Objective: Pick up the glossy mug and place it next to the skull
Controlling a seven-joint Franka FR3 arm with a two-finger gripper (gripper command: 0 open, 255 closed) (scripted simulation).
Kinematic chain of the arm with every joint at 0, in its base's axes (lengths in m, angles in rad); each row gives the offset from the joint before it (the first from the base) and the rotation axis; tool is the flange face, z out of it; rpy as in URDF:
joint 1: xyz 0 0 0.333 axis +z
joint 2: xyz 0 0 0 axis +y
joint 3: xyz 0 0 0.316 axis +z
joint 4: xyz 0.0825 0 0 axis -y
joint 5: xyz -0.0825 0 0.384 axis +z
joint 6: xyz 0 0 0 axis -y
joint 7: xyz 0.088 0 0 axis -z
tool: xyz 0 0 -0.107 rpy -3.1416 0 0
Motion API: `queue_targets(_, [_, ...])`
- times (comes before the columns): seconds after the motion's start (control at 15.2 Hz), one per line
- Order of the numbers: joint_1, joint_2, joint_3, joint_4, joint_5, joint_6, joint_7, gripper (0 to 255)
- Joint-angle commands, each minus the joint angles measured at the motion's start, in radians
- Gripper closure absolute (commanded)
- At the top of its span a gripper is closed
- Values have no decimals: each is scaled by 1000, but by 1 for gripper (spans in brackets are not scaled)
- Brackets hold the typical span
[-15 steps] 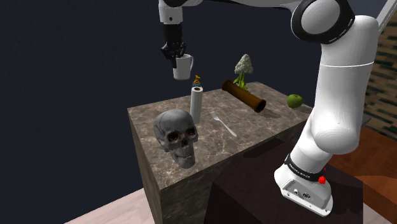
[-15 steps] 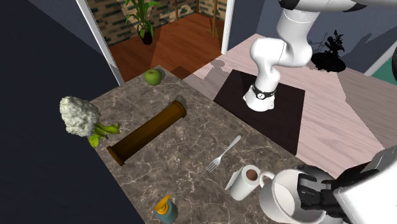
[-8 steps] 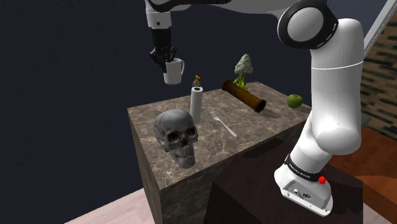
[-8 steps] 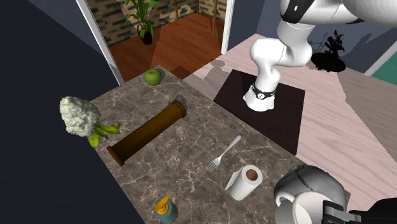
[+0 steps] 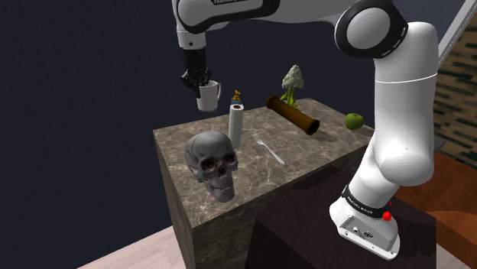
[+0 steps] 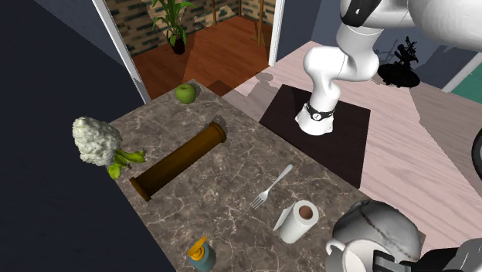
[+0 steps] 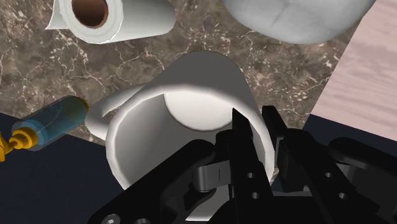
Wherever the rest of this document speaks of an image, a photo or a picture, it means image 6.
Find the grey marbled round vase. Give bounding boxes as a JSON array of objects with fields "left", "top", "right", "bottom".
[{"left": 332, "top": 199, "right": 422, "bottom": 264}]

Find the white mug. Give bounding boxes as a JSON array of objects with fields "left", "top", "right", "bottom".
[{"left": 324, "top": 239, "right": 378, "bottom": 272}]

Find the white paper towel roll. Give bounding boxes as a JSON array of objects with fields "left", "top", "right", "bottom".
[{"left": 273, "top": 199, "right": 321, "bottom": 244}]

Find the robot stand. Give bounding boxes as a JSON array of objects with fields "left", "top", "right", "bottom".
[{"left": 259, "top": 83, "right": 372, "bottom": 189}]

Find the silver fork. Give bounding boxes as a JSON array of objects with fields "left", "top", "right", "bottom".
[{"left": 249, "top": 163, "right": 294, "bottom": 210}]

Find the black potted plant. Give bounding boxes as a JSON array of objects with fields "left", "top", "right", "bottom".
[{"left": 376, "top": 36, "right": 421, "bottom": 89}]

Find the teal soap dispenser yellow pump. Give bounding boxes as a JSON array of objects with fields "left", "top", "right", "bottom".
[{"left": 187, "top": 236, "right": 218, "bottom": 272}]

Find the brown wooden cylinder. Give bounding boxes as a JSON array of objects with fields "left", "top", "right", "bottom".
[{"left": 129, "top": 121, "right": 228, "bottom": 202}]

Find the green apple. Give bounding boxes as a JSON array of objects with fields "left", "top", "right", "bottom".
[{"left": 174, "top": 83, "right": 198, "bottom": 105}]

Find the green potted plant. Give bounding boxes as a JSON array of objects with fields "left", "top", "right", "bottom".
[{"left": 150, "top": 0, "right": 197, "bottom": 56}]

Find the white cauliflower with green leaves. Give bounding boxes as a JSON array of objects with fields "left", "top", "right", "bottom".
[{"left": 71, "top": 116, "right": 147, "bottom": 181}]

